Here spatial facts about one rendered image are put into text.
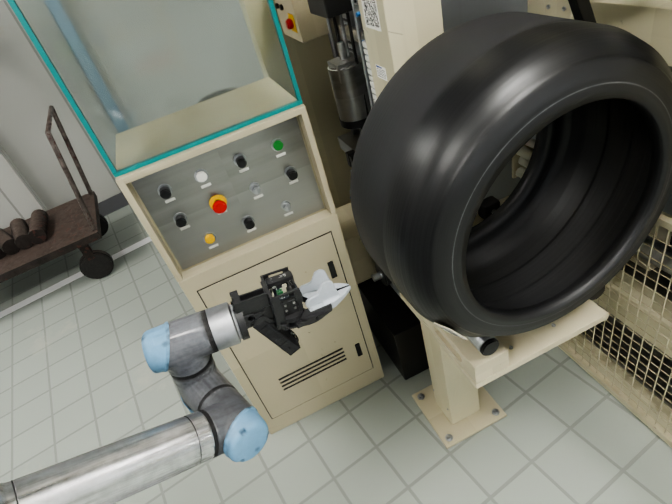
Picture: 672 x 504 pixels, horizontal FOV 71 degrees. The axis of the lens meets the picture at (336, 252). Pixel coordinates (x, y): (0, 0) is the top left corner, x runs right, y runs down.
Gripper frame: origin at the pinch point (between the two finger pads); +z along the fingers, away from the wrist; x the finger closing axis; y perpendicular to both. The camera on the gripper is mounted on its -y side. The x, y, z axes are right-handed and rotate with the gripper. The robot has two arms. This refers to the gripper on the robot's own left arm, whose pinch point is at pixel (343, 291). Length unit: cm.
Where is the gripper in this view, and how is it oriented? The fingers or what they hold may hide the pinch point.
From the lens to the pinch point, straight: 87.5
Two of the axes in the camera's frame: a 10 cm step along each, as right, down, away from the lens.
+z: 9.2, -3.1, 2.3
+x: -3.7, -5.0, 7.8
